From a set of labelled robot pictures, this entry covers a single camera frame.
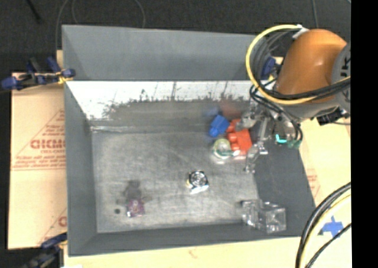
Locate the clear round cup green rim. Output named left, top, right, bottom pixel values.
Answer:
left=211, top=138, right=234, bottom=161

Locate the clear glass box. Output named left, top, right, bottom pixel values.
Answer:
left=240, top=198, right=288, bottom=234

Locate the small purple toy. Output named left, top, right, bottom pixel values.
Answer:
left=126, top=198, right=146, bottom=218

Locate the red toy brick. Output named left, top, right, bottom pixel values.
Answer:
left=226, top=118, right=253, bottom=157

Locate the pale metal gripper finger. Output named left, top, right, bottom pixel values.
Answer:
left=243, top=144, right=258, bottom=174
left=256, top=140, right=269, bottom=156

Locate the grey metal bin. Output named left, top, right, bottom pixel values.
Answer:
left=61, top=24, right=317, bottom=256

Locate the round shiny metal can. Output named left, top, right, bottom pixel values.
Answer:
left=186, top=169, right=210, bottom=195

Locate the black cylinder on white bracket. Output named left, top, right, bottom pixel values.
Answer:
left=316, top=111, right=340, bottom=126

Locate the blue toy block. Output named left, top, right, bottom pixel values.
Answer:
left=208, top=114, right=231, bottom=138

